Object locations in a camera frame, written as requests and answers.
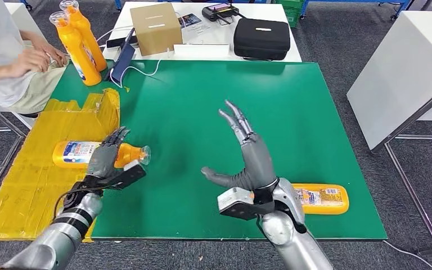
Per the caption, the person's left hand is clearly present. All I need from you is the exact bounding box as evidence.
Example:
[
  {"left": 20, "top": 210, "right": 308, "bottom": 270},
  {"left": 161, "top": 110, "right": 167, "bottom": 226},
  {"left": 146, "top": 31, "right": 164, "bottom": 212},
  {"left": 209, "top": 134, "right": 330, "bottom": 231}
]
[{"left": 35, "top": 39, "right": 70, "bottom": 68}]

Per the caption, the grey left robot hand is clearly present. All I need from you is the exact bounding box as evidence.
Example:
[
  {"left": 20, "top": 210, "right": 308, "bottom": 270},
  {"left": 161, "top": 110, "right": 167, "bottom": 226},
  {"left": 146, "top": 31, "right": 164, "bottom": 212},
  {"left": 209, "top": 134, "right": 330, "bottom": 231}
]
[{"left": 86, "top": 127, "right": 131, "bottom": 179}]

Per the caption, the person's right hand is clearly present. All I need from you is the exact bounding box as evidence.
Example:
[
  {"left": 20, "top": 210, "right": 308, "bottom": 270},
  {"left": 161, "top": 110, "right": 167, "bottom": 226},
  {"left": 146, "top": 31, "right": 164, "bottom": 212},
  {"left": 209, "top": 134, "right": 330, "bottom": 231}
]
[{"left": 9, "top": 47, "right": 53, "bottom": 78}]

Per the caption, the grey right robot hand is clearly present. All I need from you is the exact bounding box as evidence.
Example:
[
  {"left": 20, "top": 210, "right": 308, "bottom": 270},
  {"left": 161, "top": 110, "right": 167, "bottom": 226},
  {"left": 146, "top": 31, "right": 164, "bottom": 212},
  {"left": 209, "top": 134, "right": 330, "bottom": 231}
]
[{"left": 201, "top": 99, "right": 278, "bottom": 192}]

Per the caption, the orange bottle with clear cap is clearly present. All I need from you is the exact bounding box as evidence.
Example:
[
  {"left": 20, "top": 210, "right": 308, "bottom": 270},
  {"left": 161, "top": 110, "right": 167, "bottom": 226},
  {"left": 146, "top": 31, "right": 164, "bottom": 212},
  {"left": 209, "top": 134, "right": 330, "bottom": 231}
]
[
  {"left": 59, "top": 0, "right": 108, "bottom": 73},
  {"left": 49, "top": 11, "right": 102, "bottom": 87},
  {"left": 52, "top": 140, "right": 152, "bottom": 169},
  {"left": 292, "top": 183, "right": 350, "bottom": 216}
]

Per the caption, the white table behind person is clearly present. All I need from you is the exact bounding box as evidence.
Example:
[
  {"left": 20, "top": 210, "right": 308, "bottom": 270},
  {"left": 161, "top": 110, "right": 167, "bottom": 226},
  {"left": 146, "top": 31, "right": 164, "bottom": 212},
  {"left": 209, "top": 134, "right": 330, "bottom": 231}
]
[{"left": 0, "top": 2, "right": 47, "bottom": 57}]

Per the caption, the black phone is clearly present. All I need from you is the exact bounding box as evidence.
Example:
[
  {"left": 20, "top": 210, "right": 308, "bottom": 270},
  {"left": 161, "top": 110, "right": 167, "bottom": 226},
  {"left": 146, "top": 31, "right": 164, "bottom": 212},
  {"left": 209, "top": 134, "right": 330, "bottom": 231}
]
[{"left": 105, "top": 36, "right": 138, "bottom": 49}]

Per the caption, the blue tablet cover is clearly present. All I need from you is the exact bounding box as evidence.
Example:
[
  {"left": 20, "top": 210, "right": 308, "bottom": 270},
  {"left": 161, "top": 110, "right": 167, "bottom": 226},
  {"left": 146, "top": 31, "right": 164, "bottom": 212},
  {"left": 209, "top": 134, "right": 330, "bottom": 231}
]
[{"left": 103, "top": 28, "right": 136, "bottom": 83}]

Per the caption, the yellow taped cardboard sheet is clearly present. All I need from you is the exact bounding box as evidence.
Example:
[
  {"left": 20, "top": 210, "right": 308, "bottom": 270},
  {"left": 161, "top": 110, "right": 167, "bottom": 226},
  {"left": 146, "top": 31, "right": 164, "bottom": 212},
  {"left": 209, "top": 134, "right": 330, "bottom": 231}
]
[{"left": 0, "top": 88, "right": 120, "bottom": 242}]

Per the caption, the brown cardboard box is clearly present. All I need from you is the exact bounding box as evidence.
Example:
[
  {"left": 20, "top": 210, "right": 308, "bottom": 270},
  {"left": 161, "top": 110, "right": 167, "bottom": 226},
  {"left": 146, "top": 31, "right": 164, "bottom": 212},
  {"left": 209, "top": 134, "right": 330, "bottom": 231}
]
[{"left": 129, "top": 3, "right": 183, "bottom": 57}]

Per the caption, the black zipped carry case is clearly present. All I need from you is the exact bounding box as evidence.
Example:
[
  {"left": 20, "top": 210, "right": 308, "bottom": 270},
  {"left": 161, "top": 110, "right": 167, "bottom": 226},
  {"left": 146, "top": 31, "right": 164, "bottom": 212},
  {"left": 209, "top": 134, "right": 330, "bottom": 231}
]
[{"left": 232, "top": 17, "right": 291, "bottom": 61}]

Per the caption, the printed leaflet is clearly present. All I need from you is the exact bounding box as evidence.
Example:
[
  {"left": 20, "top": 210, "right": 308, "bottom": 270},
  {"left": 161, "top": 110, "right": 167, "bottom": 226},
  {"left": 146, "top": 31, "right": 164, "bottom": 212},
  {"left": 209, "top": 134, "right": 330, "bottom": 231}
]
[{"left": 177, "top": 13, "right": 203, "bottom": 29}]

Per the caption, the green plastic crate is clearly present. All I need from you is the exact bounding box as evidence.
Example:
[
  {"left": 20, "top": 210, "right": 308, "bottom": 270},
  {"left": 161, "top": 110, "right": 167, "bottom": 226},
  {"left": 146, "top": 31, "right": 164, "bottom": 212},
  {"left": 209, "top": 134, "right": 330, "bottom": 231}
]
[{"left": 275, "top": 0, "right": 302, "bottom": 28}]

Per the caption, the black handheld controller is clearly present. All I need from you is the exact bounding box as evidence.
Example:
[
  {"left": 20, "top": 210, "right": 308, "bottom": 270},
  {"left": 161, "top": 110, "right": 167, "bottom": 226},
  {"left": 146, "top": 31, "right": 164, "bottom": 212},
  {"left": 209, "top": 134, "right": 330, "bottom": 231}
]
[{"left": 201, "top": 3, "right": 240, "bottom": 23}]

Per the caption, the white side table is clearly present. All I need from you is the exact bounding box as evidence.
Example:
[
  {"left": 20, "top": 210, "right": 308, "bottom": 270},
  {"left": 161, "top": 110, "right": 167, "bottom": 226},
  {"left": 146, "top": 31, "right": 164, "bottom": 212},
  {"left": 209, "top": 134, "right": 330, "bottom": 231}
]
[{"left": 346, "top": 10, "right": 432, "bottom": 152}]

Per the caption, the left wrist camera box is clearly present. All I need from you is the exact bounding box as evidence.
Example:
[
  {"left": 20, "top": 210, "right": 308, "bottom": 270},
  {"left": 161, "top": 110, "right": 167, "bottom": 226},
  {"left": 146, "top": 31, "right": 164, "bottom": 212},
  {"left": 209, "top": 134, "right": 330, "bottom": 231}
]
[{"left": 89, "top": 164, "right": 147, "bottom": 191}]

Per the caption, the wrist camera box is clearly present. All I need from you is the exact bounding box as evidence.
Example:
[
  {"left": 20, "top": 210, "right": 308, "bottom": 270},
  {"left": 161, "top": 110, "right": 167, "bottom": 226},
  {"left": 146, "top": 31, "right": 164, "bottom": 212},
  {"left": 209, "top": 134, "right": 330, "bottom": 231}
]
[
  {"left": 89, "top": 164, "right": 147, "bottom": 191},
  {"left": 217, "top": 187, "right": 273, "bottom": 221}
]

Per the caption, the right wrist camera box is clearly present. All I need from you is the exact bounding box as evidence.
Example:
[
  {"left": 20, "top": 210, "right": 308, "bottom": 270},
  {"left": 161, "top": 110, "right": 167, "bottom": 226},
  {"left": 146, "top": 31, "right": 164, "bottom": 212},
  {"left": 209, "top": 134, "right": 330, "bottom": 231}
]
[{"left": 217, "top": 187, "right": 273, "bottom": 221}]

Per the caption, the white power cable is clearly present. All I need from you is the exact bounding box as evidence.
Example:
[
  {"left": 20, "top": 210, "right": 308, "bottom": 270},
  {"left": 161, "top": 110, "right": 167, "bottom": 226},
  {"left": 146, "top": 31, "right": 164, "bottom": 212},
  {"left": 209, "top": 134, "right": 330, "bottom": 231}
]
[{"left": 96, "top": 26, "right": 133, "bottom": 43}]

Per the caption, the grey metal leg frame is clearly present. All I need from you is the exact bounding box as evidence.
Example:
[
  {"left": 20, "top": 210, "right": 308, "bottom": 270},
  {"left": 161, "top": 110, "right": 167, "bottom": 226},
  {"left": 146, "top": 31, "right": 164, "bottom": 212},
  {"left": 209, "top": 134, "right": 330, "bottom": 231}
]
[{"left": 0, "top": 93, "right": 26, "bottom": 214}]

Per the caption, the thin white tablet cable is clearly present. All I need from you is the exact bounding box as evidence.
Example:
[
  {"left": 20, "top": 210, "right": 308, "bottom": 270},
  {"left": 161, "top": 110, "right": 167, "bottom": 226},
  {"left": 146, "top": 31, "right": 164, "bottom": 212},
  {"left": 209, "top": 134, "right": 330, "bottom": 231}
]
[{"left": 109, "top": 59, "right": 161, "bottom": 89}]

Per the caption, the grey metal table frame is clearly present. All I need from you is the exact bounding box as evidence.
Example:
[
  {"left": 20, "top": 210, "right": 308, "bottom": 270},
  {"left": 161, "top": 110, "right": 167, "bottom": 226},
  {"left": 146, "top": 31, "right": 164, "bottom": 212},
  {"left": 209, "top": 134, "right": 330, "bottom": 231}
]
[{"left": 370, "top": 59, "right": 432, "bottom": 257}]

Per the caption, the white floor cable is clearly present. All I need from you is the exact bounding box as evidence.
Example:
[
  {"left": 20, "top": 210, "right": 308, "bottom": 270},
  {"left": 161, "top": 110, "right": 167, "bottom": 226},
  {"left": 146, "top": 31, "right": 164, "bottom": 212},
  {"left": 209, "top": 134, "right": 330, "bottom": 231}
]
[{"left": 381, "top": 240, "right": 432, "bottom": 270}]

